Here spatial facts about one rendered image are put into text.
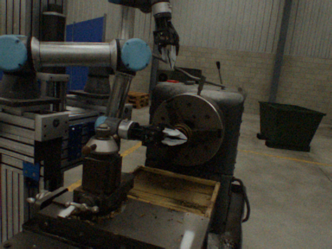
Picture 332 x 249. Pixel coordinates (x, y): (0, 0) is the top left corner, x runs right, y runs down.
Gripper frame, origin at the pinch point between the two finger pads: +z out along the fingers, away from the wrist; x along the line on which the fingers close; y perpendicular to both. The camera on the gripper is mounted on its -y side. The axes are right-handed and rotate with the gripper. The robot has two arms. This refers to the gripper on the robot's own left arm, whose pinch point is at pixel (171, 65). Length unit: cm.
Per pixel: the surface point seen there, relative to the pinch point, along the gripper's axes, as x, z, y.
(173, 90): -5.9, 9.9, -17.1
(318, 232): 73, 159, -153
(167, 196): -2, 47, 23
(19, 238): -24, 39, 65
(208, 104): 13.2, 18.3, -0.2
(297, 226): 56, 154, -156
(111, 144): -2, 22, 55
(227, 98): 19.5, 17.6, -16.7
